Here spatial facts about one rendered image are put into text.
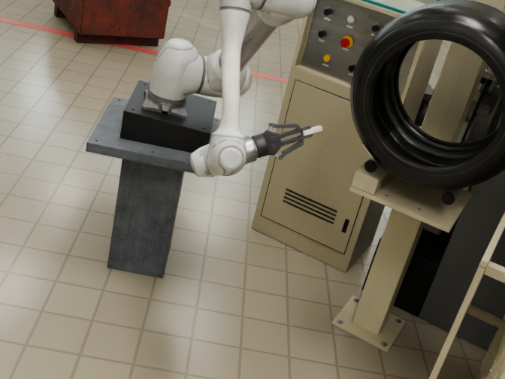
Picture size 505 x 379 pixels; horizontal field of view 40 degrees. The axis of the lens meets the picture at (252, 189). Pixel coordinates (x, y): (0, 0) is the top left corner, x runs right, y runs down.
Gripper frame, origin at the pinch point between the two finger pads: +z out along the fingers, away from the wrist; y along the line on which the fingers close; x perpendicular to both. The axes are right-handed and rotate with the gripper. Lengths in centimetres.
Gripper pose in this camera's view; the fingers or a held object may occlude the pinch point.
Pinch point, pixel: (311, 130)
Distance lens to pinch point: 233.2
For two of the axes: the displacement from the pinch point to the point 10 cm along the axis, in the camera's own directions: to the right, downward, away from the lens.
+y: 2.5, 9.4, 2.4
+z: 9.4, -2.9, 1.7
